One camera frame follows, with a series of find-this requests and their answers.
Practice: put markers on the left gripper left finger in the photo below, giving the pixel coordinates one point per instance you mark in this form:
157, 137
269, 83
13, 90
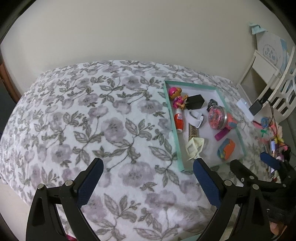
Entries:
44, 222

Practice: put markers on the round clear hair-tie jar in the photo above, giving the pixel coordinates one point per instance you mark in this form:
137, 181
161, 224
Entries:
217, 117

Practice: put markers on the dark grey power bank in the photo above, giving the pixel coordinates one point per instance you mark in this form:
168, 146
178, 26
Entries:
255, 107

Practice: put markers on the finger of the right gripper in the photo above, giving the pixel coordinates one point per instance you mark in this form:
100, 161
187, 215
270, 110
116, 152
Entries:
274, 163
243, 174

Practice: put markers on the white rectangular device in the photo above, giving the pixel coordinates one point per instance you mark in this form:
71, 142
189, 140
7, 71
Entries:
244, 107

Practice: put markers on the black power adapter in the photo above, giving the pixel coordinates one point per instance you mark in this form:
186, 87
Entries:
194, 102

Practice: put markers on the dark wooden door frame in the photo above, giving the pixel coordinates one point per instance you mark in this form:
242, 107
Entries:
8, 83

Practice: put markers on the coral pink eraser block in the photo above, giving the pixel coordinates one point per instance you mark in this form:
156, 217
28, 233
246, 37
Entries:
231, 122

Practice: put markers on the pink dog toy figure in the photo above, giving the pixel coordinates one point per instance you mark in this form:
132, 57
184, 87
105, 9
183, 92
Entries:
175, 95

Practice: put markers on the teal cloth on shelf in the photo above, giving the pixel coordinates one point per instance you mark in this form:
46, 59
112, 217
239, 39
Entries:
256, 28

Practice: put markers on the gold black patterned lighter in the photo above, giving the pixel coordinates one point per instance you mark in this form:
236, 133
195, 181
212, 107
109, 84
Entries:
192, 132

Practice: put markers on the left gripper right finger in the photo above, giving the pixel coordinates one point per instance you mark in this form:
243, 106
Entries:
252, 221

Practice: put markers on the round blue cartoon tin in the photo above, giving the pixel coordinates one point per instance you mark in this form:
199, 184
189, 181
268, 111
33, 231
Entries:
264, 122

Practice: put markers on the magenta lighter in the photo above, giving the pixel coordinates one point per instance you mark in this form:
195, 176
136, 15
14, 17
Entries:
221, 134

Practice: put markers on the floral grey white blanket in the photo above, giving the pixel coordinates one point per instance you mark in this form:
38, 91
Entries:
115, 110

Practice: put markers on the cream plastic toy frame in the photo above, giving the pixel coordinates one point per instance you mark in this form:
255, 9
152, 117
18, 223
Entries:
194, 147

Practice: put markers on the red white small bottle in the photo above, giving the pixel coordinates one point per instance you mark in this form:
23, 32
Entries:
179, 122

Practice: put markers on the white wooden shelf unit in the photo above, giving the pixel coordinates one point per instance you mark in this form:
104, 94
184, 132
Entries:
270, 76

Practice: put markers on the black toy car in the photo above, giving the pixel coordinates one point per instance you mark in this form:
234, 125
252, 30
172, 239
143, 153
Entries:
211, 103

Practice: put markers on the green rimmed white tray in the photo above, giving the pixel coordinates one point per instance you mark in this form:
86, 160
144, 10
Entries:
210, 148

